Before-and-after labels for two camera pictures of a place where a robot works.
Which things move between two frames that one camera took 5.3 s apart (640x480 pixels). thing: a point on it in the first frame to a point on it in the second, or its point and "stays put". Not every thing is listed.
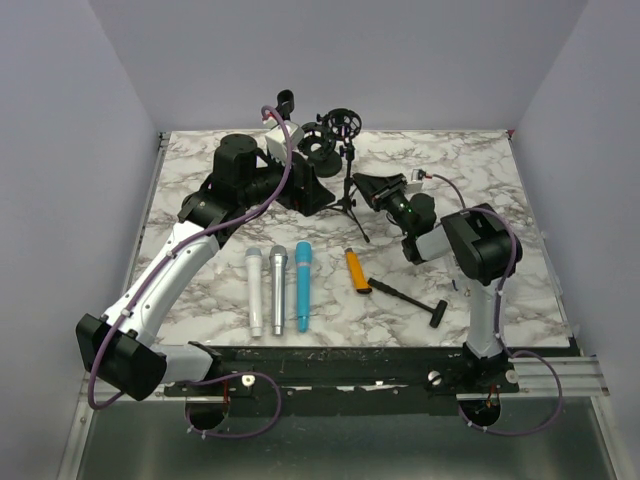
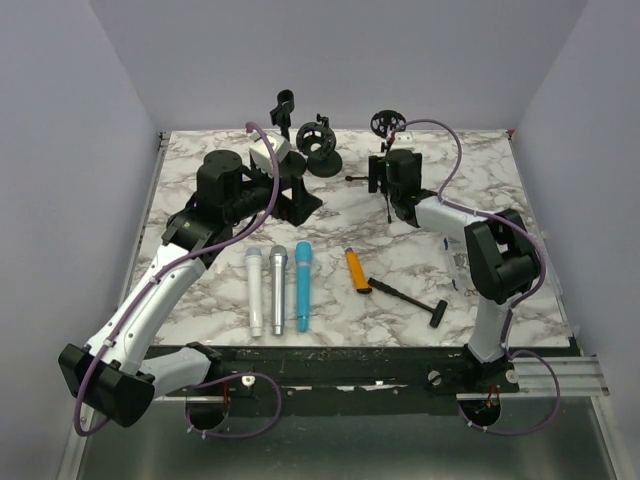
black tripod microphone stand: (345, 124) to (384, 123)
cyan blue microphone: (303, 275) stays put
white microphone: (253, 257) stays put
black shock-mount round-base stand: (320, 149) stays put
